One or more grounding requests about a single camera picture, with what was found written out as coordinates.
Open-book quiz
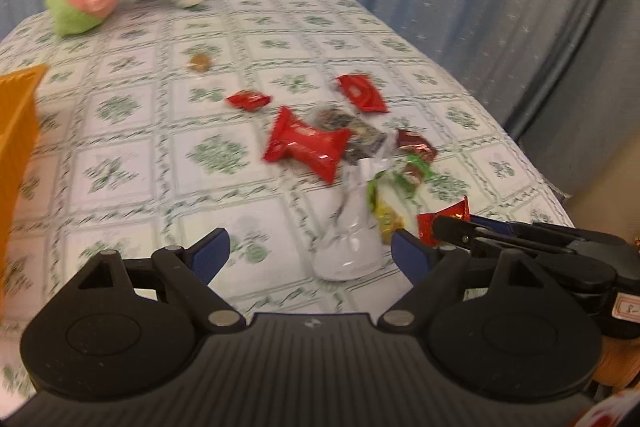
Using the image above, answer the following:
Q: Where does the red gold candy packet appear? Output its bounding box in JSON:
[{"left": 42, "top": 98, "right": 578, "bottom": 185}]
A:
[{"left": 416, "top": 196, "right": 471, "bottom": 247}]

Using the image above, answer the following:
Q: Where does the yellow green candy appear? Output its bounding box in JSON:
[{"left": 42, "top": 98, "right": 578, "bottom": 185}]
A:
[{"left": 373, "top": 200, "right": 405, "bottom": 245}]

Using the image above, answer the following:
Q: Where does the clear white plastic wrapper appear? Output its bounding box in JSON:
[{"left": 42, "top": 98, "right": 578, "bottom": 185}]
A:
[{"left": 312, "top": 158, "right": 392, "bottom": 282}]

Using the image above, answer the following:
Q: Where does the dark red candy packet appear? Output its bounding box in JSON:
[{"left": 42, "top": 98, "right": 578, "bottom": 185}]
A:
[{"left": 396, "top": 129, "right": 438, "bottom": 165}]

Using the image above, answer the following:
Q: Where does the clear dark snack packet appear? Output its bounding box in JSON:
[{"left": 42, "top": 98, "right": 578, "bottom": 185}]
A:
[{"left": 309, "top": 105, "right": 387, "bottom": 165}]

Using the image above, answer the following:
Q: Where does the large red bow-shaped packet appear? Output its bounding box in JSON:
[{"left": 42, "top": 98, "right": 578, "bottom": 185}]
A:
[{"left": 262, "top": 106, "right": 352, "bottom": 185}]

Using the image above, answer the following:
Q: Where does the red snack packet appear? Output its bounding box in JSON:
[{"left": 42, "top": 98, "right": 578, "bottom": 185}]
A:
[{"left": 336, "top": 74, "right": 388, "bottom": 114}]

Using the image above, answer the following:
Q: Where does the small red candy packet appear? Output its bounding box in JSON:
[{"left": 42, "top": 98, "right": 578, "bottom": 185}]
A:
[{"left": 226, "top": 90, "right": 272, "bottom": 113}]

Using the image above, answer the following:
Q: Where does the green patterned tablecloth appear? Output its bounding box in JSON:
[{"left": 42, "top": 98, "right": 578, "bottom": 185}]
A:
[{"left": 1, "top": 0, "right": 568, "bottom": 414}]

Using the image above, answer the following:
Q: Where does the small brown candy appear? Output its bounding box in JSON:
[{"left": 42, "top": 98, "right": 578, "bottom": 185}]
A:
[{"left": 188, "top": 53, "right": 213, "bottom": 74}]

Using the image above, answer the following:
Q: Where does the orange plastic tray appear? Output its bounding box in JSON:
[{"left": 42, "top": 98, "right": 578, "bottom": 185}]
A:
[{"left": 0, "top": 64, "right": 48, "bottom": 308}]

